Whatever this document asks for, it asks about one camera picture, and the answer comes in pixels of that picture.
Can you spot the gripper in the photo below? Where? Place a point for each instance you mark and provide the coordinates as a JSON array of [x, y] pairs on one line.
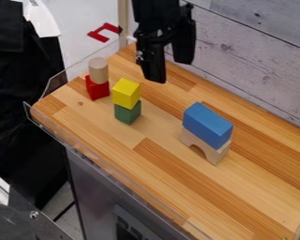
[[153, 35]]

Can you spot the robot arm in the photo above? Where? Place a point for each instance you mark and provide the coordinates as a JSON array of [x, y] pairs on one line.
[[154, 12]]

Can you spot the yellow block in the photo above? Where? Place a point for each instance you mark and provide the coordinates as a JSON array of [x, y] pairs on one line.
[[126, 93]]

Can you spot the beige wooden cylinder block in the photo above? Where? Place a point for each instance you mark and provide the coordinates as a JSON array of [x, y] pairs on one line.
[[98, 70]]

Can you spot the green block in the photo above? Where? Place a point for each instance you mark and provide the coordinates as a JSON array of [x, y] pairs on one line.
[[128, 114]]

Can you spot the red block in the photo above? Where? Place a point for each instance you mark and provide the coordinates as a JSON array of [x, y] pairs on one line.
[[96, 90]]

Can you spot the blue block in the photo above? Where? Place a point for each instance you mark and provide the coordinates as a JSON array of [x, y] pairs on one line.
[[206, 125]]

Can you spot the beige wooden arch block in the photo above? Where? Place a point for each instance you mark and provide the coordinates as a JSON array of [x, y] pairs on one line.
[[209, 151]]

